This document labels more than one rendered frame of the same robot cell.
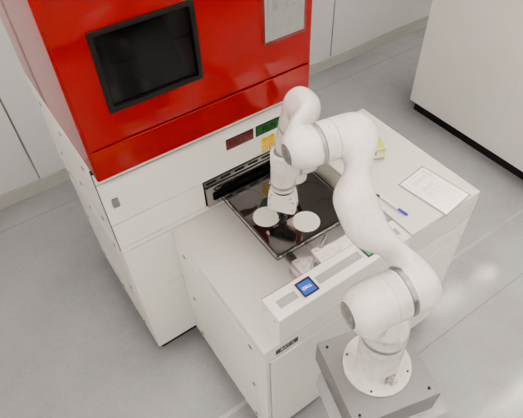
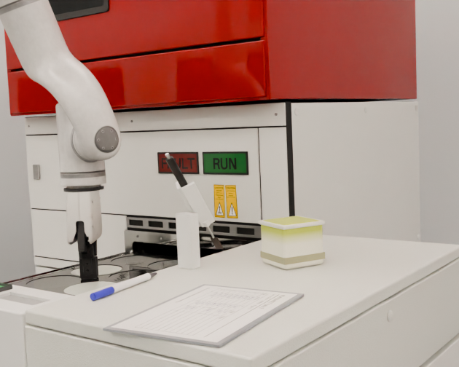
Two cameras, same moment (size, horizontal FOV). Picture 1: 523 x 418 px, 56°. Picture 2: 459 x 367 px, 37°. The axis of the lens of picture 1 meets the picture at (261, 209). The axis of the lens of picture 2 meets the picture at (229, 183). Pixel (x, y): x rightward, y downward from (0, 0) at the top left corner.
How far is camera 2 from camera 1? 2.00 m
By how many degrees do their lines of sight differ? 72
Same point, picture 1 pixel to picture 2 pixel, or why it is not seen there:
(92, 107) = not seen: hidden behind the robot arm
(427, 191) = (194, 305)
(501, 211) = not seen: outside the picture
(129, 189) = (49, 161)
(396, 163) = (286, 279)
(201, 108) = (106, 60)
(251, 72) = (167, 25)
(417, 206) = (130, 305)
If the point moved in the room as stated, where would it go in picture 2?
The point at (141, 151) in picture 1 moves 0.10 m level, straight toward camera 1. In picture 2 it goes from (44, 93) to (4, 94)
